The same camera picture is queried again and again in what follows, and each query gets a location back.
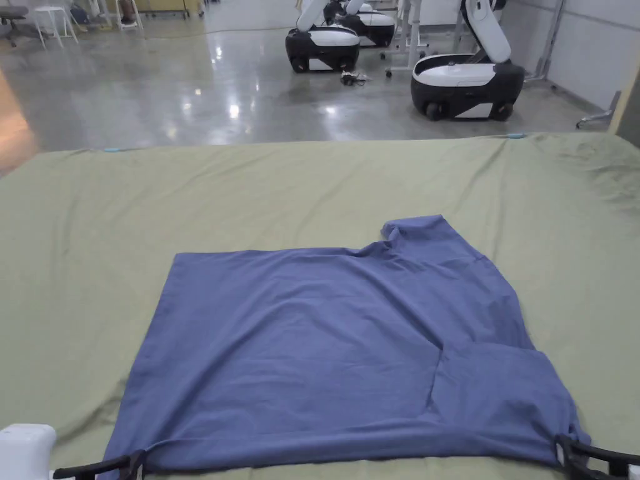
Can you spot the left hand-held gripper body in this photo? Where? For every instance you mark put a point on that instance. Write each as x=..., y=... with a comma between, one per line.
x=22, y=450

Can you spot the white and black wheeled robot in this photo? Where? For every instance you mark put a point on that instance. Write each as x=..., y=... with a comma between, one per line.
x=375, y=25
x=467, y=75
x=320, y=42

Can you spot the bed with pale green sheet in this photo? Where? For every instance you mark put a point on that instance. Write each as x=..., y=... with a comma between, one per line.
x=310, y=195

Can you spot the dark blue shirt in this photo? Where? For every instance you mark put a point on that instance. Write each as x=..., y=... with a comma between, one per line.
x=320, y=345

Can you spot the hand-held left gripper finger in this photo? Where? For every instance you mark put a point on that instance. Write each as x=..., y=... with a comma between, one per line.
x=136, y=468
x=90, y=467

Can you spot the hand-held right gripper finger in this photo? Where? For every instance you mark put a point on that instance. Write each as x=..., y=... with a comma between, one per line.
x=600, y=451
x=585, y=467

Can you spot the blue sheet clip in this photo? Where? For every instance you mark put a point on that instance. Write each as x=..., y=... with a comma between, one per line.
x=515, y=135
x=112, y=150

